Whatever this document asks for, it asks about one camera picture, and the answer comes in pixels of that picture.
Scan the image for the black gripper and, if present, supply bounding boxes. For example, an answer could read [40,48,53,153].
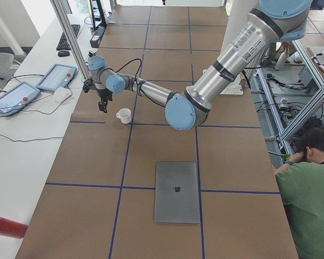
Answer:
[97,89,113,113]

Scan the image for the far teach pendant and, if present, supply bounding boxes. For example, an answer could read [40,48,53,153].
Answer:
[36,64,77,92]

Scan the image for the aluminium frame post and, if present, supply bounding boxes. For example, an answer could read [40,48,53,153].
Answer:
[50,0,91,80]

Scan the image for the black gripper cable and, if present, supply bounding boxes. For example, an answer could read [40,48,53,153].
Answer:
[116,58,143,81]

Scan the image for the white cup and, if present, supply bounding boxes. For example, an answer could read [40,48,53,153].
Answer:
[116,108,132,124]

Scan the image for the black keyboard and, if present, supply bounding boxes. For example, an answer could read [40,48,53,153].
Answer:
[56,24,82,51]

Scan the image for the black computer mouse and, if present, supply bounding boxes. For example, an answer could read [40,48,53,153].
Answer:
[57,50,70,57]

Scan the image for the grey closed laptop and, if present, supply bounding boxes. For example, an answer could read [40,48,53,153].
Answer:
[154,161,200,223]

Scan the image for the black computer box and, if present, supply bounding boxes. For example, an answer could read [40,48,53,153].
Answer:
[90,26,106,49]

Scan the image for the near teach pendant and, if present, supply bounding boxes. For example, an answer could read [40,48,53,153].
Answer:
[0,81,41,116]

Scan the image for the teach pendant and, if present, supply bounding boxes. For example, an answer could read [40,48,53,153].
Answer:
[36,64,77,92]
[0,81,41,116]

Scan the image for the seated person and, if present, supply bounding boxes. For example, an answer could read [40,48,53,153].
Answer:
[274,127,324,258]

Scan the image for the red bottle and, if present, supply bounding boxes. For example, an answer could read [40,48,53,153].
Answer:
[0,217,28,239]

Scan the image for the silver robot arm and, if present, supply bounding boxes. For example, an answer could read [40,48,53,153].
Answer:
[88,1,311,131]

